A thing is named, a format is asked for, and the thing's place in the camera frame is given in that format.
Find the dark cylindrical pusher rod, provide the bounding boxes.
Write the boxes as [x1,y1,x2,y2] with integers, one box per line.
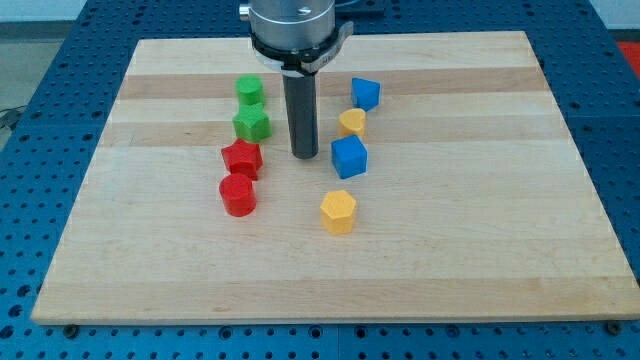
[283,76,318,160]

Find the black clamp ring mount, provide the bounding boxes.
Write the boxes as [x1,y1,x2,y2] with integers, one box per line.
[251,21,354,77]

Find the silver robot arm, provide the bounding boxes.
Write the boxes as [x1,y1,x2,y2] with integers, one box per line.
[239,0,354,159]

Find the yellow heart block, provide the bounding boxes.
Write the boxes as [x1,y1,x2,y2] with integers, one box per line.
[338,108,367,139]

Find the wooden board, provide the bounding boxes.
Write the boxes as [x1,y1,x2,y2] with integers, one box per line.
[31,31,639,325]

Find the green cylinder block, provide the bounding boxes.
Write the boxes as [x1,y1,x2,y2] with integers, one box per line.
[235,74,265,105]

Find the green star block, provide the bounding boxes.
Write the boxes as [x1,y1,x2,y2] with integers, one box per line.
[232,103,272,143]

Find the blue pentagon block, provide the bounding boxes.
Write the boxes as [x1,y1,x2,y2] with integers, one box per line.
[351,78,381,111]

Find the blue cube block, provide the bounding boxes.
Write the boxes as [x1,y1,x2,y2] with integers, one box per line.
[331,135,368,179]

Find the red star block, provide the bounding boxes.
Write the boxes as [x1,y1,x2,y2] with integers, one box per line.
[221,138,263,181]

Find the red cylinder block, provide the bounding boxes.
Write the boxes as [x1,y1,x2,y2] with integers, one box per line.
[219,173,257,217]

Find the yellow hexagon block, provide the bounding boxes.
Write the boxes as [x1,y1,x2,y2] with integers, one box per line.
[320,190,357,235]

